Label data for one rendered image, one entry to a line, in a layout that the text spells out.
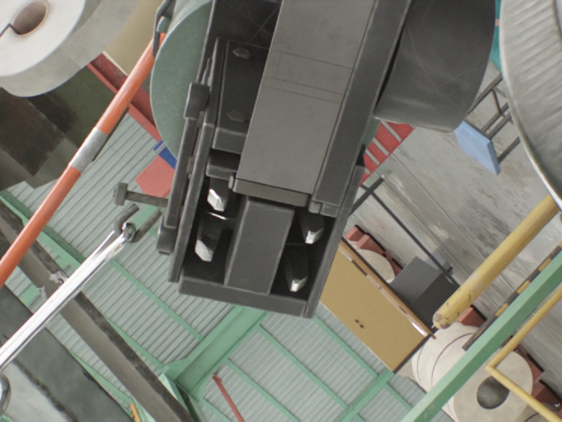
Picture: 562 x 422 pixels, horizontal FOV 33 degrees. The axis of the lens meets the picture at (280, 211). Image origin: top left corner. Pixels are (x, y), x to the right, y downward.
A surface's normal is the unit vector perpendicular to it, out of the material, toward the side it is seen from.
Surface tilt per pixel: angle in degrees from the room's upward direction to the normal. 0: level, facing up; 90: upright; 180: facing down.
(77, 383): 140
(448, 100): 56
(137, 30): 90
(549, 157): 88
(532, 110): 88
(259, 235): 65
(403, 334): 90
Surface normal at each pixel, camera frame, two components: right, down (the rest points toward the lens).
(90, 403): 0.73, -0.38
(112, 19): 0.55, 0.52
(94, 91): 0.66, -0.21
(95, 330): -0.58, 0.57
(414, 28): 0.14, 0.00
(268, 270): 0.00, 0.54
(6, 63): -0.45, -0.47
